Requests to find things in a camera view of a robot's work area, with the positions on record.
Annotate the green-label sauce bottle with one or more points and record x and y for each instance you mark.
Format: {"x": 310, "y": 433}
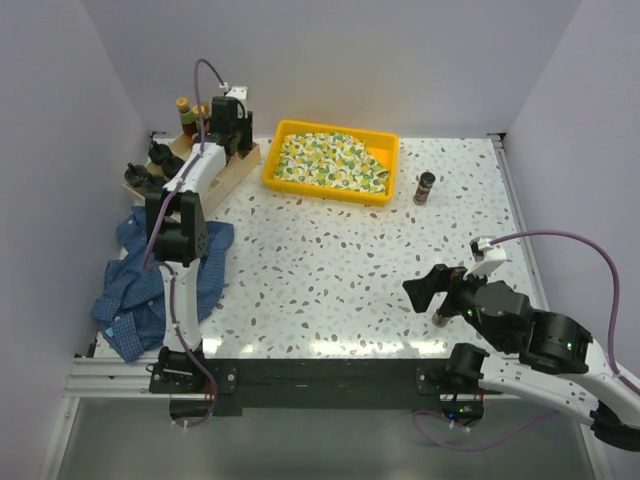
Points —
{"x": 187, "y": 117}

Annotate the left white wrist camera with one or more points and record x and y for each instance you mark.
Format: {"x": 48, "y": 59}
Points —
{"x": 239, "y": 93}

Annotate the yellow plastic bin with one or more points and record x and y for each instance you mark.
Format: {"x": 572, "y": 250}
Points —
{"x": 384, "y": 146}

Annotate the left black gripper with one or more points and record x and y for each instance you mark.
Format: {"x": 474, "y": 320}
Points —
{"x": 245, "y": 119}

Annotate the clear shaker jar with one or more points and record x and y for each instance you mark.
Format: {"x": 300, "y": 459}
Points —
{"x": 136, "y": 175}
{"x": 158, "y": 153}
{"x": 154, "y": 183}
{"x": 171, "y": 166}

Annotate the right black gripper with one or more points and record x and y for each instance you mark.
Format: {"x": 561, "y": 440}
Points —
{"x": 441, "y": 277}

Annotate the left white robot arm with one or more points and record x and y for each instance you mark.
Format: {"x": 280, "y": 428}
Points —
{"x": 222, "y": 155}

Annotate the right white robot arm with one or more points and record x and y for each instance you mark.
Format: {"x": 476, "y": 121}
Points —
{"x": 538, "y": 355}

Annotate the red sauce bottle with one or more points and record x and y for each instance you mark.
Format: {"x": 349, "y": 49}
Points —
{"x": 202, "y": 114}

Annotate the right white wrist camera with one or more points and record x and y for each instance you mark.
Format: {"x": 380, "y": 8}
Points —
{"x": 487, "y": 257}

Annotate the lemon-print cloth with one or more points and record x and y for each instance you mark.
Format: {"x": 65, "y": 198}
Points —
{"x": 333, "y": 160}

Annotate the cream divided organizer tray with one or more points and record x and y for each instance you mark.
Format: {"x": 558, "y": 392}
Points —
{"x": 226, "y": 180}

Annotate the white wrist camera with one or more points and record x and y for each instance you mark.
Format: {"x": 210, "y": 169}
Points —
{"x": 487, "y": 257}
{"x": 239, "y": 93}

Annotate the blue checkered cloth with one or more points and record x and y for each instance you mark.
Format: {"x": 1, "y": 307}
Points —
{"x": 130, "y": 313}

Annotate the spice jar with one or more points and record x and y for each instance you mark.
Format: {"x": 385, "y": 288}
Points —
{"x": 439, "y": 320}
{"x": 425, "y": 182}

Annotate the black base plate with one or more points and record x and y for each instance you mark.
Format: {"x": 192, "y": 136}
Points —
{"x": 332, "y": 383}

